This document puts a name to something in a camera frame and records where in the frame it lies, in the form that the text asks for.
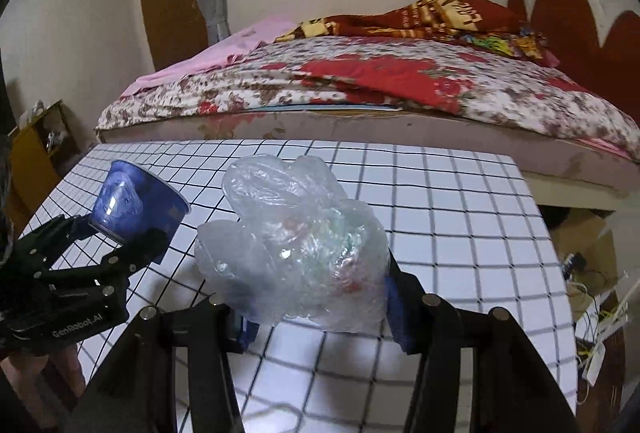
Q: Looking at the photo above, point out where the yellow cable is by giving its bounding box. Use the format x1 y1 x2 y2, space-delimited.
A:
575 307 617 360

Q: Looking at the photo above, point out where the clear plastic bag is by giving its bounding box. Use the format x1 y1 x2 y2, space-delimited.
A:
193 154 392 334

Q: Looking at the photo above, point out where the blue cup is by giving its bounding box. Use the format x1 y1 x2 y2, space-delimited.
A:
88 159 192 247

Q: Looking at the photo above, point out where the wooden shelf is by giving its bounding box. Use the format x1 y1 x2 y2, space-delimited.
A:
9 100 84 225

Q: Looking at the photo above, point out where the pink bedsheet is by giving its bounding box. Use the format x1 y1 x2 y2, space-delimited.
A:
119 15 302 100

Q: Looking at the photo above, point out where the cardboard box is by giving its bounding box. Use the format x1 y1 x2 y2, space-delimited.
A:
549 207 619 315

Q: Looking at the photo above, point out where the red headboard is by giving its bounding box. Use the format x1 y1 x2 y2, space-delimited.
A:
506 0 640 80

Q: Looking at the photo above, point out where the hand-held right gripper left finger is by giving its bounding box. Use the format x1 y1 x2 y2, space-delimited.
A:
62 299 262 433

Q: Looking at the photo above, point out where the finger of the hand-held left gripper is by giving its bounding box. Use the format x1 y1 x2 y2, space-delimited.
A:
19 214 94 270
49 229 169 285

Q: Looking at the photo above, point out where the person's left forearm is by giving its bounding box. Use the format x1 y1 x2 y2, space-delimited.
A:
7 345 87 429

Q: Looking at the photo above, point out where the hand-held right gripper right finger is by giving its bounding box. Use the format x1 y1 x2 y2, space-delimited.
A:
383 254 581 433

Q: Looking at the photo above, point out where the red printed blanket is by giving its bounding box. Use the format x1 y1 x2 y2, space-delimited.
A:
274 0 562 67

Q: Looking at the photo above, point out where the table with white grid cover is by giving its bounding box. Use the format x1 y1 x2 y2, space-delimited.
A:
20 138 577 433

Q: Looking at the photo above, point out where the bed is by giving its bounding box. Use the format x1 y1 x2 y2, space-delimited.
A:
94 35 640 215

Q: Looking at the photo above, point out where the white router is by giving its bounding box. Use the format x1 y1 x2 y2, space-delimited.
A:
574 297 632 387

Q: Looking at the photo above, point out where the floral bedsheet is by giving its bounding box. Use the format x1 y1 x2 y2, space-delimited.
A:
94 35 640 165

